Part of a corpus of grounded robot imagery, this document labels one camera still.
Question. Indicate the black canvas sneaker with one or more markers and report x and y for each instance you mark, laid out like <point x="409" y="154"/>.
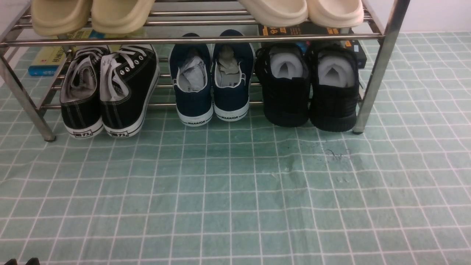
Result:
<point x="128" y="78"/>
<point x="79" y="95"/>

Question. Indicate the green grid floor mat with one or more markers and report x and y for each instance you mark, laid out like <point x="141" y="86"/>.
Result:
<point x="251" y="193"/>

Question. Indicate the black canvas sneaker left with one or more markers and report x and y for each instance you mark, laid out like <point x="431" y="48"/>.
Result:
<point x="79" y="95"/>

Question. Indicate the navy sneaker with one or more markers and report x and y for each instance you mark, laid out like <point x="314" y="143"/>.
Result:
<point x="189" y="67"/>
<point x="232" y="70"/>

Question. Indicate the cream slipper far right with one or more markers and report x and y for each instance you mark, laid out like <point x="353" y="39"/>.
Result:
<point x="336" y="13"/>

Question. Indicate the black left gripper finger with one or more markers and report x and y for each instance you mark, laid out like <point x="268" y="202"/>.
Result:
<point x="11" y="262"/>

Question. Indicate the yellow blue book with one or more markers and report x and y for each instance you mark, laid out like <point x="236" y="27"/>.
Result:
<point x="50" y="58"/>

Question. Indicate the metal shoe rack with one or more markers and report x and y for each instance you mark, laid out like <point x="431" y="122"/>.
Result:
<point x="386" y="38"/>

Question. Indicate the tan slipper far left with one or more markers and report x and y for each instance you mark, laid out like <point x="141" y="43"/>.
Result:
<point x="59" y="17"/>

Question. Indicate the tan slipper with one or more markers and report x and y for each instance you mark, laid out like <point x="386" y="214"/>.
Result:
<point x="59" y="17"/>
<point x="119" y="17"/>

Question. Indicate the navy sneaker right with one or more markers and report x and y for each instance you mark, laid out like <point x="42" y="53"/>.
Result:
<point x="232" y="70"/>

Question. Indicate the cream slipper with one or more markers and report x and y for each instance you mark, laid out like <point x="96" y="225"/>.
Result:
<point x="277" y="13"/>
<point x="336" y="13"/>

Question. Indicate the black canvas sneaker right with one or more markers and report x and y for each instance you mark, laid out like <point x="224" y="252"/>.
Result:
<point x="128" y="78"/>

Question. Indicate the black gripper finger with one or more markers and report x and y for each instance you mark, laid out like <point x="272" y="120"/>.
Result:
<point x="33" y="261"/>

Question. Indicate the navy sneaker left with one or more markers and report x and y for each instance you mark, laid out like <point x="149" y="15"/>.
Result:
<point x="189" y="67"/>

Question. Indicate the black knit shoe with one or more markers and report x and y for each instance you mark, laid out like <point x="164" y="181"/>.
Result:
<point x="335" y="84"/>
<point x="285" y="82"/>

